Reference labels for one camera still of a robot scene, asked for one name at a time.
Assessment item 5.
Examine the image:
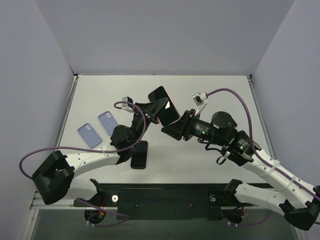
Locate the lilac phone case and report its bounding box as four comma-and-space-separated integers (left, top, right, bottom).
98, 111, 118, 136

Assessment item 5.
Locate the blue phone case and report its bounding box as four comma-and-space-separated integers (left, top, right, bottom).
77, 123, 103, 149

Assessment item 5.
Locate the large phone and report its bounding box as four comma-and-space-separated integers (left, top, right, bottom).
229, 117, 238, 128

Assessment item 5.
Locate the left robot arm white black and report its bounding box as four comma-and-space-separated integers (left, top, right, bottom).
31, 97, 169, 205

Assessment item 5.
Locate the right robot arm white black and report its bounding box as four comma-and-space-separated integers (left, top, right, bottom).
161, 110, 320, 231

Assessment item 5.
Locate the small black phone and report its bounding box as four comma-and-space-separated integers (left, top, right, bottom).
130, 140, 148, 170

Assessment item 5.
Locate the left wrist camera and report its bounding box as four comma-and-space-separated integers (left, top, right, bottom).
121, 96, 134, 113

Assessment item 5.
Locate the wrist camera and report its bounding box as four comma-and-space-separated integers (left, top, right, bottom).
121, 96, 134, 113
192, 92, 208, 116

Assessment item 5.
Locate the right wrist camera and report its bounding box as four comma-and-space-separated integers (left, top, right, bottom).
192, 92, 208, 116

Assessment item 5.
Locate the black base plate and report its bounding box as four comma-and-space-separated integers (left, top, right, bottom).
88, 183, 241, 221

